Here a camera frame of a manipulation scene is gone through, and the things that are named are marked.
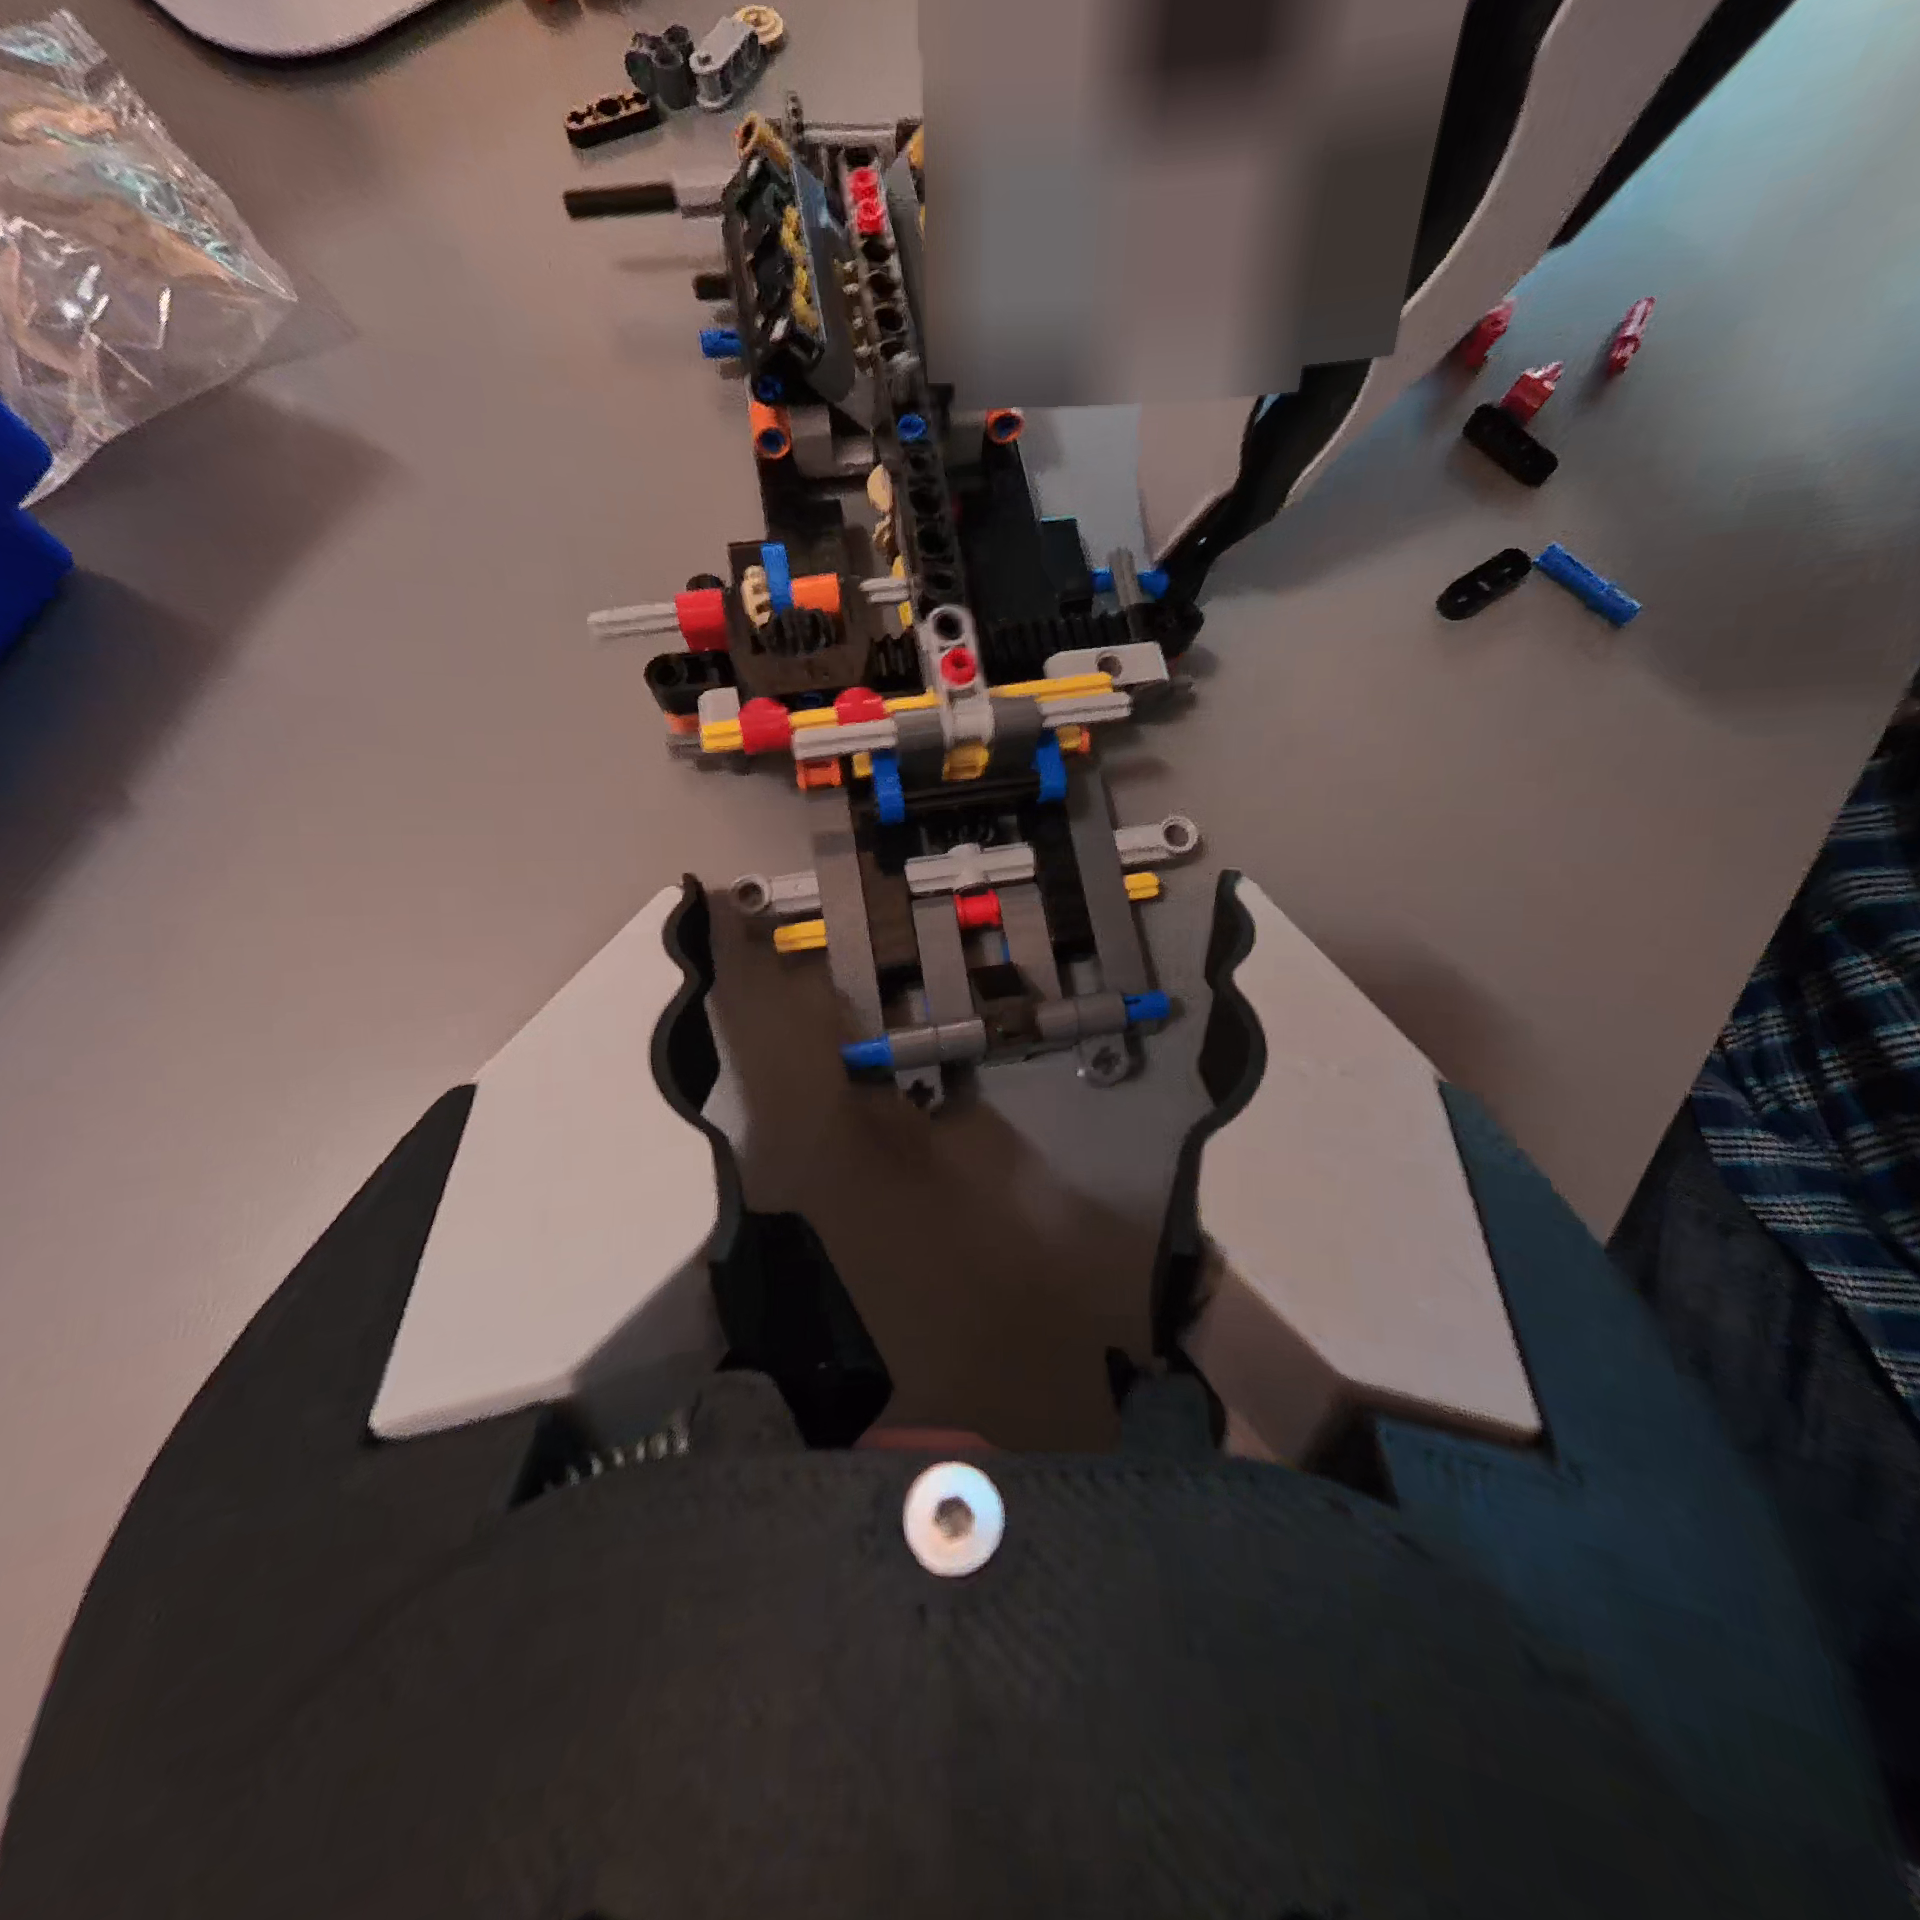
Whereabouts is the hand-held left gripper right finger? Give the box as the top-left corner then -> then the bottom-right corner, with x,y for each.
1152,867 -> 1546,1449

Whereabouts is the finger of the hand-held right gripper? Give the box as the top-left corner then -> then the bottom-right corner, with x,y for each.
1034,394 -> 1296,573
1159,0 -> 1802,599

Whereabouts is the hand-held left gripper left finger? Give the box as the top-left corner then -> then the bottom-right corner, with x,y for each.
368,874 -> 748,1443

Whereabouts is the lego car chassis assembly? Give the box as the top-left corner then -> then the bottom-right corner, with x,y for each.
565,89 -> 1210,1117

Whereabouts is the blue lego axle pin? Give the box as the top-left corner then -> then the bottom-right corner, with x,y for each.
1530,542 -> 1642,630

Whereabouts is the light grey lego liftarm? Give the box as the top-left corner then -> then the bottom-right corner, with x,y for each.
688,13 -> 762,113

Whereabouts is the blue plastic storage bin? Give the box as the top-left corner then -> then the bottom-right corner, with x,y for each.
0,402 -> 74,666

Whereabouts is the white book stand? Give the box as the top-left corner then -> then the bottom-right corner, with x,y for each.
142,0 -> 452,65

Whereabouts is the clear plastic bag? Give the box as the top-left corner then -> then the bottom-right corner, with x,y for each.
0,8 -> 301,507

